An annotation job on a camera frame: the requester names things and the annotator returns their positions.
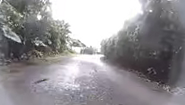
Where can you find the distant trees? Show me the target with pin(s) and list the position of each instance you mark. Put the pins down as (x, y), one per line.
(88, 50)

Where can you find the wet grey asphalt road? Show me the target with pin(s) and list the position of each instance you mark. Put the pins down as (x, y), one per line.
(89, 91)

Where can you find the grass and dirt verge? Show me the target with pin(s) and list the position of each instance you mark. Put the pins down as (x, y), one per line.
(49, 59)

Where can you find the tall dark hedge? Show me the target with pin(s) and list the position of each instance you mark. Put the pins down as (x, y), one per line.
(155, 45)

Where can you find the leafy bushes and trees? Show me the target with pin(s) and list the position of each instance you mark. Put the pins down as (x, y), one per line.
(23, 27)

